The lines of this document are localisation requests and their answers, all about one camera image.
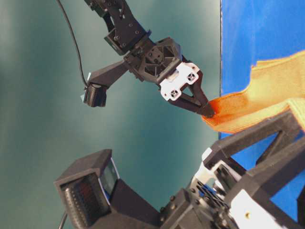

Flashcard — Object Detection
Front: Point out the lower gripper black white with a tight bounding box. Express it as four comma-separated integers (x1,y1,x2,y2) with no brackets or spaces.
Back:
159,149,301,229

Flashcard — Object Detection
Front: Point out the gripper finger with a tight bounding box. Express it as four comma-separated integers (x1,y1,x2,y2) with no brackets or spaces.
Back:
226,138,305,229
209,111,301,168

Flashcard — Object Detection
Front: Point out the upper gripper black white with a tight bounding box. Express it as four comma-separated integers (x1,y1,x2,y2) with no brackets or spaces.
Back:
124,37,214,117

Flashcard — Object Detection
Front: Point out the orange towel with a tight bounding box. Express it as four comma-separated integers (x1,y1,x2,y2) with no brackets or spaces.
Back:
202,51,305,134

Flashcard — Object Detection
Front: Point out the upper black robot arm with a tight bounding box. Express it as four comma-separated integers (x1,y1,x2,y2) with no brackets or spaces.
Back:
69,0,305,229

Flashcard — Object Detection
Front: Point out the blue table cloth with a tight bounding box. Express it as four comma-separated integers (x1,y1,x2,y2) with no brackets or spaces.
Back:
218,0,305,222

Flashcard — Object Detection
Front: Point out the upper wrist camera black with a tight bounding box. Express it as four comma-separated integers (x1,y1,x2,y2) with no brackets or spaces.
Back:
81,60,128,107

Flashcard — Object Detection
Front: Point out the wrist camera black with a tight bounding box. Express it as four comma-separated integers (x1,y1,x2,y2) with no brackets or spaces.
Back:
54,149,161,229
81,60,128,107

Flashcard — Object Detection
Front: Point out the upper camera cable black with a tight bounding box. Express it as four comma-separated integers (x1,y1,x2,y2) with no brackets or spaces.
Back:
56,0,88,89

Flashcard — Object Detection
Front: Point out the camera cable black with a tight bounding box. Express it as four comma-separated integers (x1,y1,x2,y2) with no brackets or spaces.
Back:
56,0,88,89
58,211,68,229

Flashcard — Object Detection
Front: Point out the lower wrist camera black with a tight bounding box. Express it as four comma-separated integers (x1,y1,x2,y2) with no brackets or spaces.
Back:
54,149,161,229

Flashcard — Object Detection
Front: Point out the lower camera cable black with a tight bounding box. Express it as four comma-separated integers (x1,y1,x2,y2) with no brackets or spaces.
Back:
58,211,68,229

